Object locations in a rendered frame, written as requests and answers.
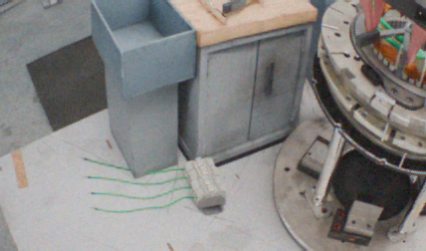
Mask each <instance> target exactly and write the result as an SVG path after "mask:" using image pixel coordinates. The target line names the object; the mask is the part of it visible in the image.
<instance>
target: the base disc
mask: <svg viewBox="0 0 426 251"><path fill-rule="evenodd" d="M332 129H333V127H332V124H331V123H330V122H329V121H328V119H327V118H326V117H325V115H324V113H323V112H319V113H317V114H315V115H314V116H312V117H311V118H308V119H307V120H304V121H303V122H302V123H301V124H299V125H298V126H297V129H295V130H293V131H292V132H290V135H289V136H288V137H287V139H286V140H285V141H284V143H283V145H282V146H281V149H280V152H279V154H278V157H277V161H276V164H275V169H274V179H273V191H274V196H275V198H274V199H275V203H276V205H277V210H278V212H279V213H280V215H281V216H280V217H281V218H282V220H283V221H284V222H283V223H284V224H285V225H286V228H287V229H288V230H289V232H290V233H291V234H292V236H293V237H295V239H296V240H297V241H298V242H299V243H300V244H301V245H302V246H303V247H304V248H306V250H308V251H426V215H418V216H417V219H415V223H416V224H417V227H416V231H415V232H414V233H412V234H410V235H408V236H406V237H405V238H403V239H401V240H399V241H397V242H392V241H390V239H389V237H388V235H387V234H388V231H389V229H390V228H391V227H393V226H395V225H397V224H399V223H401V222H402V219H403V218H404V216H405V214H406V212H407V210H408V209H409V207H410V205H411V204H412V201H413V196H412V194H413V193H412V180H413V178H415V175H409V174H408V176H409V179H410V182H411V184H410V185H411V194H410V198H409V201H408V204H407V205H406V207H405V208H404V209H403V210H402V212H400V213H399V214H397V215H395V216H394V217H391V218H389V219H387V220H380V221H377V222H376V225H375V228H374V232H373V234H372V237H371V241H370V242H369V244H368V246H363V245H359V244H358V245H357V244H353V243H349V242H345V241H344V242H343V241H342V240H338V239H334V238H332V239H331V238H329V237H328V238H327V235H328V232H329V230H330V228H331V225H332V222H333V219H334V216H335V213H336V211H337V209H338V208H339V209H343V210H346V209H344V208H343V207H342V205H341V204H340V202H339V201H338V199H337V198H336V196H335V194H334V191H333V186H331V188H330V191H329V193H328V194H329V195H330V197H331V198H332V200H331V201H329V202H328V203H329V205H330V207H331V208H332V211H331V214H330V215H329V216H327V217H325V218H323V219H321V218H317V217H316V216H315V214H314V212H313V210H312V208H311V206H310V204H309V202H308V199H307V198H306V197H305V193H306V190H307V188H308V187H310V186H313V185H317V183H318V181H317V180H316V179H314V178H313V177H311V176H308V175H307V174H306V173H304V172H301V171H299V170H297V167H298V163H299V161H300V159H301V158H302V157H303V155H304V154H305V153H306V152H307V150H308V149H309V148H310V146H311V145H312V142H313V141H314V140H316V138H317V136H318V135H320V136H321V137H323V138H326V139H328V140H329V141H330V139H331V136H332ZM354 149H355V148H354V147H352V146H351V145H350V144H349V143H348V142H346V143H345V146H344V149H343V154H342V156H344V155H345V154H346V153H348V152H349V151H352V150H354ZM422 218H423V220H422ZM382 224H383V225H382ZM399 242H400V243H399ZM398 243H399V244H398Z"/></svg>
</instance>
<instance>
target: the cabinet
mask: <svg viewBox="0 0 426 251"><path fill-rule="evenodd" d="M312 29H313V22H309V23H304V24H298V25H296V26H294V25H292V26H290V27H284V28H281V29H279V28H278V29H275V30H269V31H266V32H263V33H262V32H260V33H257V34H254V35H248V36H244V37H242V38H235V39H231V40H229V41H225V42H219V43H216V44H212V45H209V46H206V47H203V48H200V47H199V46H198V45H197V43H196V58H195V78H190V79H187V80H185V81H182V82H178V147H179V149H180V150H181V153H182V155H183V156H184V157H185V159H186V160H187V161H189V160H196V158H200V157H201V158H202V159H204V158H211V159H213V161H214V164H215V166H216V167H219V166H222V165H224V164H226V163H229V162H232V161H234V160H237V159H240V158H242V157H244V156H248V155H252V154H255V153H258V152H260V151H262V150H265V149H267V148H270V147H272V146H274V145H277V144H280V143H282V142H284V141H285V140H286V139H287V137H288V136H289V135H290V132H292V131H293V130H295V129H297V121H298V118H299V113H300V108H301V105H302V103H301V100H302V96H303V92H304V84H305V79H306V72H307V67H308V60H309V52H310V45H311V36H312Z"/></svg>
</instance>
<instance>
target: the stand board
mask: <svg viewBox="0 0 426 251"><path fill-rule="evenodd" d="M169 1H171V3H172V4H173V5H174V6H175V7H176V8H177V9H178V10H179V12H181V13H182V14H183V16H184V17H185V18H186V19H187V20H188V21H189V23H191V25H192V26H193V27H195V28H196V30H197V31H196V43H197V45H198V46H199V47H200V48H203V47H206V46H209V45H212V44H216V43H219V42H225V41H229V40H231V39H235V38H242V37H244V36H248V35H254V34H257V33H260V32H262V33H263V32H266V31H269V30H275V29H278V28H279V29H281V28H284V27H290V26H292V25H294V26H296V25H298V24H304V23H309V22H314V21H316V20H317V13H318V12H317V9H316V8H315V7H314V6H313V5H311V4H310V3H309V2H308V1H307V0H265V3H264V6H263V5H260V4H259V3H258V2H257V1H255V0H252V1H250V2H249V3H247V4H246V7H244V8H241V9H239V10H237V11H233V12H231V13H229V14H225V15H226V17H227V20H228V22H227V26H223V25H222V24H221V23H220V21H218V19H217V18H216V17H214V16H213V14H212V13H210V12H209V10H207V9H206V7H205V6H203V5H202V4H201V3H200V2H199V1H198V0H169ZM209 1H210V2H211V3H213V4H214V5H215V6H216V7H217V9H218V10H220V11H221V12H222V6H223V4H224V3H227V2H229V1H231V0H209Z"/></svg>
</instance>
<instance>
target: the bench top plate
mask: <svg viewBox="0 0 426 251"><path fill-rule="evenodd" d="M301 103H302V105H301V108H300V113H299V118H298V121H297V126H298V125H299V124H301V123H302V122H303V121H304V120H307V119H308V118H311V117H312V116H314V115H315V114H317V113H319V112H321V109H320V105H319V103H318V101H317V99H316V97H315V92H314V91H313V89H312V87H311V85H310V83H309V82H308V81H307V77H306V79H305V84H304V92H303V96H302V100H301ZM108 119H109V114H108V109H106V110H104V111H101V112H100V113H95V114H93V115H91V116H89V117H87V118H85V119H83V120H81V121H79V122H77V123H73V124H71V125H68V126H66V127H65V128H61V129H59V130H57V131H55V132H54V133H50V134H49V135H47V136H45V137H42V138H40V139H39V140H37V141H34V142H32V143H30V144H27V145H25V146H24V147H20V148H19V149H20V150H21V154H22V156H23V162H24V165H25V168H26V175H27V180H28V185H29V187H24V188H20V189H19V188H18V183H17V178H16V174H15V170H14V163H13V160H12V156H11V153H12V152H10V153H9V154H6V155H4V156H2V157H0V207H1V210H2V213H3V216H4V218H5V221H6V224H7V225H8V228H9V231H10V234H11V235H12V238H13V240H14V243H15V245H16V247H17V250H18V251H308V250H306V248H304V247H303V246H302V245H301V244H300V243H299V242H298V241H297V240H296V239H295V237H293V236H292V234H291V233H290V232H289V230H288V229H287V228H286V225H285V224H284V223H283V222H284V221H283V220H282V218H281V217H280V216H281V215H280V213H279V212H278V210H277V205H276V203H275V199H274V198H275V196H274V191H273V179H274V169H275V164H276V161H277V157H278V154H279V152H280V149H281V146H282V145H283V142H282V143H280V144H277V145H274V146H272V147H270V148H267V149H265V150H262V151H260V152H258V153H255V154H252V155H248V156H244V157H242V158H240V159H237V160H234V161H232V162H229V163H226V164H224V165H222V166H219V167H217V168H218V171H219V173H220V179H221V181H222V185H224V187H225V189H226V197H225V198H226V202H225V204H222V205H223V207H224V209H225V210H224V211H222V213H219V214H215V215H207V216H206V215H204V214H203V212H202V209H199V208H198V207H197V206H196V203H195V201H193V199H192V198H186V199H180V200H179V201H178V202H176V203H174V204H171V203H172V202H173V201H175V200H177V199H179V198H181V197H185V196H191V194H190V188H189V189H180V190H177V191H176V190H175V191H173V192H171V193H168V194H167V195H161V196H159V197H156V198H150V199H137V198H130V197H122V196H116V195H103V194H91V193H92V192H98V193H112V194H122V195H129V196H132V197H152V196H156V195H158V194H163V193H166V192H167V191H170V190H174V189H176V188H179V187H184V186H189V184H188V182H187V180H186V179H180V180H175V181H173V180H172V181H169V182H166V183H163V184H160V185H156V184H154V185H136V184H133V183H128V182H122V181H114V180H107V179H100V178H96V179H92V178H87V177H84V176H90V177H93V176H101V177H103V178H115V179H122V180H125V181H129V182H137V183H159V182H163V181H166V180H171V179H174V178H178V177H185V170H170V171H167V172H162V173H157V174H149V175H146V176H144V177H141V178H137V179H135V178H134V176H133V175H132V174H131V172H130V171H129V170H123V169H118V168H114V167H110V166H108V165H106V164H110V165H114V166H119V167H123V168H128V165H127V163H126V161H125V160H124V158H123V156H122V154H121V153H120V150H119V148H118V146H117V144H116V142H115V141H114V139H113V135H112V134H111V132H110V128H109V120H108ZM81 157H85V158H88V159H91V160H94V161H97V162H101V163H96V162H93V161H89V160H85V159H83V158H81ZM102 163H105V164H102ZM87 192H88V193H87ZM169 203H170V204H171V205H170V206H168V207H165V208H155V209H143V210H140V211H139V210H137V211H133V212H125V213H121V212H119V213H111V212H107V211H99V210H96V209H95V207H96V208H100V209H104V210H111V211H113V210H116V211H124V210H127V211H128V210H132V209H139V208H142V207H145V208H147V207H153V206H159V207H160V206H164V205H167V204H169ZM91 207H92V208H91Z"/></svg>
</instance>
